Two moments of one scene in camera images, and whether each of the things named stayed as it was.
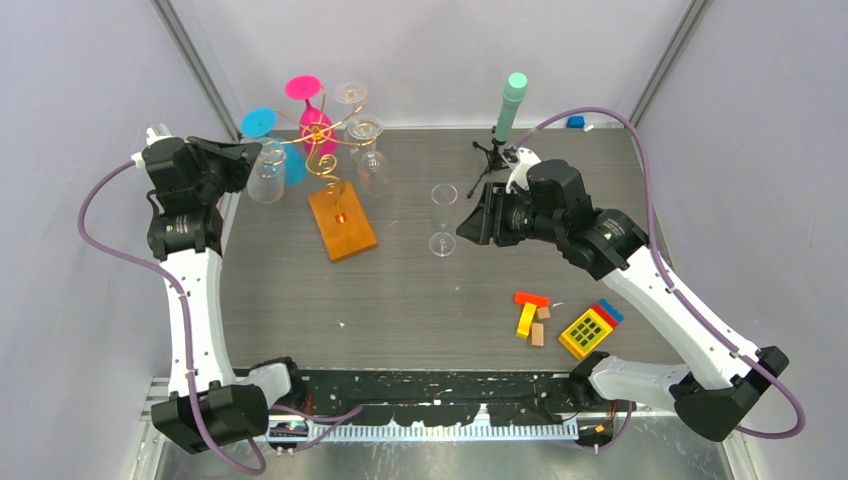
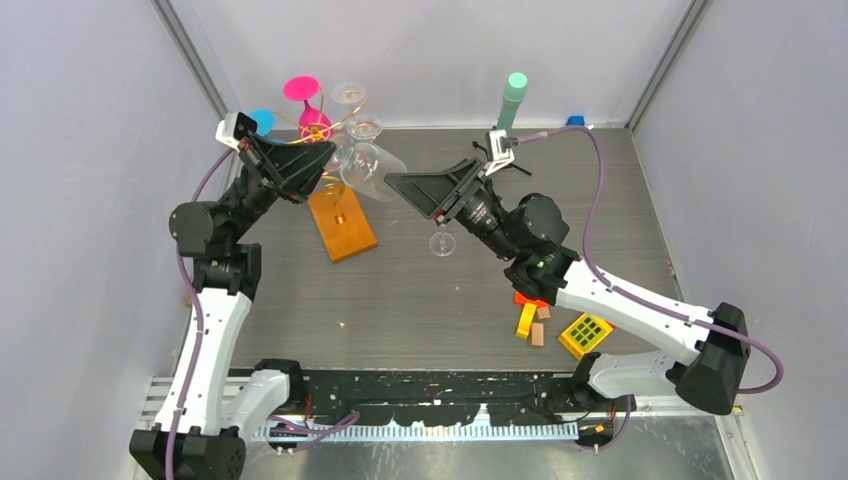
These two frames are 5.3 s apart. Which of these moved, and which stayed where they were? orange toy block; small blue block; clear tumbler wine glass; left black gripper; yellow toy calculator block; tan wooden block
Moved: clear tumbler wine glass; left black gripper
Stayed: small blue block; orange toy block; tan wooden block; yellow toy calculator block
